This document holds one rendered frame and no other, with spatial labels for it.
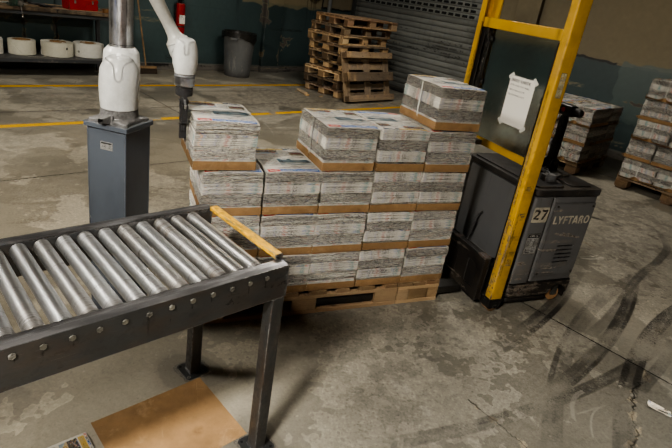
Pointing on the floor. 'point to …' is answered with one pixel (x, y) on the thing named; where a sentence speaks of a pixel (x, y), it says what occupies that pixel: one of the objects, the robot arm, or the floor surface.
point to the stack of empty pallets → (346, 30)
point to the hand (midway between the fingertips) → (182, 130)
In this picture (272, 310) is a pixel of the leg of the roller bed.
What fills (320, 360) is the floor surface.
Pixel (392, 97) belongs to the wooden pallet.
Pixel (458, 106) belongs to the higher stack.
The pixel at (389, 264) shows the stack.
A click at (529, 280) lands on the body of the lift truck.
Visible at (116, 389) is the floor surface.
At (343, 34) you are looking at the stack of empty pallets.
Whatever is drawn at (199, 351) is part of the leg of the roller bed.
